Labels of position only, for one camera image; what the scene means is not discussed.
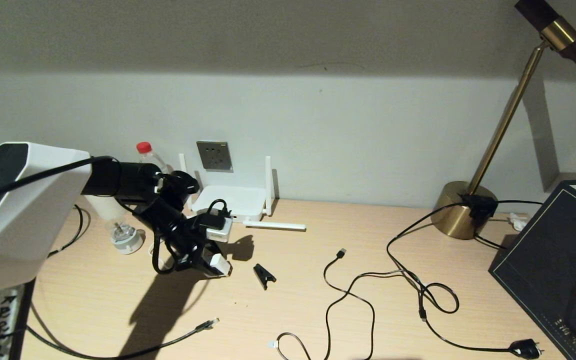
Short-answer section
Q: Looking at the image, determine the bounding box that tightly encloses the white power adapter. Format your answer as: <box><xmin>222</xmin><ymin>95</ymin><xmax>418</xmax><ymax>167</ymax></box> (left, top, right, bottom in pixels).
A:
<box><xmin>210</xmin><ymin>253</ymin><xmax>232</xmax><ymax>277</ymax></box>

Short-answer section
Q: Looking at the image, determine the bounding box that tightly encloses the white router with antennas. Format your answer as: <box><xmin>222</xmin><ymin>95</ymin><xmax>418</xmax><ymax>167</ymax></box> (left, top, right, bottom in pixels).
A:
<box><xmin>178</xmin><ymin>154</ymin><xmax>307</xmax><ymax>232</ymax></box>

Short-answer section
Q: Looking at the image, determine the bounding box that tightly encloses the small lamp white shade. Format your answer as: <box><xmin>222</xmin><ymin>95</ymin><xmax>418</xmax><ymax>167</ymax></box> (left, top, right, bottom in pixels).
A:
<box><xmin>85</xmin><ymin>195</ymin><xmax>146</xmax><ymax>255</ymax></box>

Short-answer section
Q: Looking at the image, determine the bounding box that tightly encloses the small black clip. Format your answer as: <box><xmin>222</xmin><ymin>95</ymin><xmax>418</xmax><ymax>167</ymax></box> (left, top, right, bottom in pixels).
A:
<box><xmin>253</xmin><ymin>263</ymin><xmax>277</xmax><ymax>290</ymax></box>

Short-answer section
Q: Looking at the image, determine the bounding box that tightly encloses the clear bottle red cap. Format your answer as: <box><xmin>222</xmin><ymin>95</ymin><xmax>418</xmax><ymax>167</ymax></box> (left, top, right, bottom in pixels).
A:
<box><xmin>136</xmin><ymin>141</ymin><xmax>169</xmax><ymax>174</ymax></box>

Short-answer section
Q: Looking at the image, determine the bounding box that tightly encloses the white handwritten label tape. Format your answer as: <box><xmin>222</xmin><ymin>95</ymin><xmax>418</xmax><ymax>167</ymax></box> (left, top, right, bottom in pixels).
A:
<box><xmin>0</xmin><ymin>287</ymin><xmax>25</xmax><ymax>360</ymax></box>

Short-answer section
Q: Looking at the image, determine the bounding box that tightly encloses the brass desk lamp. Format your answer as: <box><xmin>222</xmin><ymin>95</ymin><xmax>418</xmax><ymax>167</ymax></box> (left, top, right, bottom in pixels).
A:
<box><xmin>430</xmin><ymin>0</ymin><xmax>576</xmax><ymax>240</ymax></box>

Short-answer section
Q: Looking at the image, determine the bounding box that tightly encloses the black charger block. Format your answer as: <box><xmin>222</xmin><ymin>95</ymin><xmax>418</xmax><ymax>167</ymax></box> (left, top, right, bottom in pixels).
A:
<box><xmin>460</xmin><ymin>194</ymin><xmax>499</xmax><ymax>221</ymax></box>

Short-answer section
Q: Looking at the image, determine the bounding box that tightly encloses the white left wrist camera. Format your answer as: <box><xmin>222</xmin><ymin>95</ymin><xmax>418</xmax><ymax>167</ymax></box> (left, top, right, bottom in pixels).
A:
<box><xmin>205</xmin><ymin>216</ymin><xmax>233</xmax><ymax>244</ymax></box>

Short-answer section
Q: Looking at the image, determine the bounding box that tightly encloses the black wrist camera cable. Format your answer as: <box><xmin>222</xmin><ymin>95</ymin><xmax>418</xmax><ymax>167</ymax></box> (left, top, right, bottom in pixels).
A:
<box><xmin>0</xmin><ymin>156</ymin><xmax>231</xmax><ymax>276</ymax></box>

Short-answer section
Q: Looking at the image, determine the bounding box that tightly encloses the black ethernet cable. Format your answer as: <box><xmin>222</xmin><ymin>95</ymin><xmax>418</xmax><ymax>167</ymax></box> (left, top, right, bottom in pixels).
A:
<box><xmin>20</xmin><ymin>204</ymin><xmax>221</xmax><ymax>360</ymax></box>

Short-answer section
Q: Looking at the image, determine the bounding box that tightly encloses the grey wall socket plate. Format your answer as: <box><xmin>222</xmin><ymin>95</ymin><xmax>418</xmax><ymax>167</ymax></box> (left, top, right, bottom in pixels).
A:
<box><xmin>196</xmin><ymin>141</ymin><xmax>233</xmax><ymax>173</ymax></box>

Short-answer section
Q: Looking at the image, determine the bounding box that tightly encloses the black cable white tip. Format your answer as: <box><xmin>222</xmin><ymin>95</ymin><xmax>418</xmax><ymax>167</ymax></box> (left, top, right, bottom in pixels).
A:
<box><xmin>268</xmin><ymin>270</ymin><xmax>419</xmax><ymax>360</ymax></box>

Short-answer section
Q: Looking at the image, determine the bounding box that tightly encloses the black USB cable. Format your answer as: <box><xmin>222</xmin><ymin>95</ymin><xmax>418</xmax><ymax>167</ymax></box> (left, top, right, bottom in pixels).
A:
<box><xmin>323</xmin><ymin>248</ymin><xmax>376</xmax><ymax>360</ymax></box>

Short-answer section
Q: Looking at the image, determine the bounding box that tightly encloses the black lamp power cord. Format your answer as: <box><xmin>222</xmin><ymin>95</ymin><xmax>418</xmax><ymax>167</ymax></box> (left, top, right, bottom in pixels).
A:
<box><xmin>386</xmin><ymin>200</ymin><xmax>544</xmax><ymax>360</ymax></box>

